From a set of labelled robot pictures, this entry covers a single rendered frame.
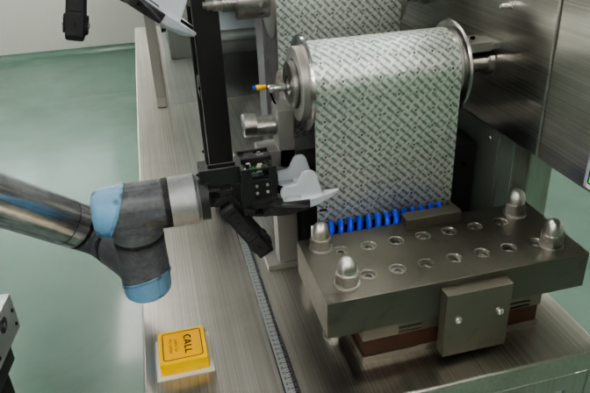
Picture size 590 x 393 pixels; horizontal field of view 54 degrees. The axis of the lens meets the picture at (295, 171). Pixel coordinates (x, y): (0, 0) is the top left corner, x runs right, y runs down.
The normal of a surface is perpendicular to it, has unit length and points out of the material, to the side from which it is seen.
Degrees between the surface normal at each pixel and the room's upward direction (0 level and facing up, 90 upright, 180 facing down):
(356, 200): 90
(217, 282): 0
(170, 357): 0
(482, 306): 90
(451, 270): 0
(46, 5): 90
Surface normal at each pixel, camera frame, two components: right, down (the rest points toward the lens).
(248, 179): 0.25, 0.43
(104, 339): -0.04, -0.89
